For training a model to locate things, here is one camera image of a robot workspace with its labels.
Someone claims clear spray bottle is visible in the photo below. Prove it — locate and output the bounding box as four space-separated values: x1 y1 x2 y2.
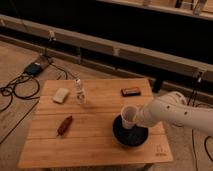
75 78 86 105

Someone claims black floor cables right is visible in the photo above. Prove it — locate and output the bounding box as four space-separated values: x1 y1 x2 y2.
186 71 213 164

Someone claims black rectangular box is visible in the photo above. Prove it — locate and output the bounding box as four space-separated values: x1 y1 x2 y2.
121 87 141 97

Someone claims wooden slatted table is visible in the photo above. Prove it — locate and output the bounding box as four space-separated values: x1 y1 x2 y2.
18 78 173 168

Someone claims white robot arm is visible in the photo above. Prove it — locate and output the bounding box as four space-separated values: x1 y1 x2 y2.
136 91 213 136

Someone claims white ceramic cup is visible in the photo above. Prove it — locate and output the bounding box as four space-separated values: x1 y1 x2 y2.
120 105 138 129

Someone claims black ceramic bowl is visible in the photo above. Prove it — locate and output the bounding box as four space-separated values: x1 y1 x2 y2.
112 116 149 147

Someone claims blue power adapter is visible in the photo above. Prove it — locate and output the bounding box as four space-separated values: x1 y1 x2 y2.
24 62 42 76

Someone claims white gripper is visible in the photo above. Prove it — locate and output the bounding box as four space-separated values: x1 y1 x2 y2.
133 106 149 127

